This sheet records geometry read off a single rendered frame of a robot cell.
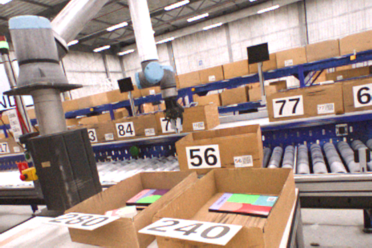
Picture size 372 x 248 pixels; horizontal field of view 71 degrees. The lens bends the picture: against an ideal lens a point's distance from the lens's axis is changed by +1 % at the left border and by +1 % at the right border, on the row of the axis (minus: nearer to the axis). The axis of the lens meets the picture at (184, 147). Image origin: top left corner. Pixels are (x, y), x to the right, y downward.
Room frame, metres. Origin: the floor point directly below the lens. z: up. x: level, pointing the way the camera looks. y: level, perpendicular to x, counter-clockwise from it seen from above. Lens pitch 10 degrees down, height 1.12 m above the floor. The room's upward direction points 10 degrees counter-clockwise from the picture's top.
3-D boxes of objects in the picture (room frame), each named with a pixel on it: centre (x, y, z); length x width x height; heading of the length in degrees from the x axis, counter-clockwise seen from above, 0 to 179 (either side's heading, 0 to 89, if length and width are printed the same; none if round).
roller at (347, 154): (1.13, -0.73, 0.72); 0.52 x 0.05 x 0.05; 154
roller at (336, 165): (1.16, -0.67, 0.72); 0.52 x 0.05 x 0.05; 154
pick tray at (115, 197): (0.86, 0.19, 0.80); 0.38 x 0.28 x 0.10; 149
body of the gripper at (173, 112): (1.48, 0.03, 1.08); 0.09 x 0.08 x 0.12; 156
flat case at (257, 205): (0.77, -0.16, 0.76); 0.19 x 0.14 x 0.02; 54
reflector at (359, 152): (0.89, -0.62, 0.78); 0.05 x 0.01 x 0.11; 64
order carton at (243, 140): (1.32, -0.19, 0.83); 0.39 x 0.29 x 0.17; 70
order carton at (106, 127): (2.29, 0.64, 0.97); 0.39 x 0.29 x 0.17; 64
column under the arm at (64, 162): (1.12, 0.52, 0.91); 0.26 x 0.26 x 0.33; 60
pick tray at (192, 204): (0.70, -0.11, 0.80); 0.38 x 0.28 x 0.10; 148
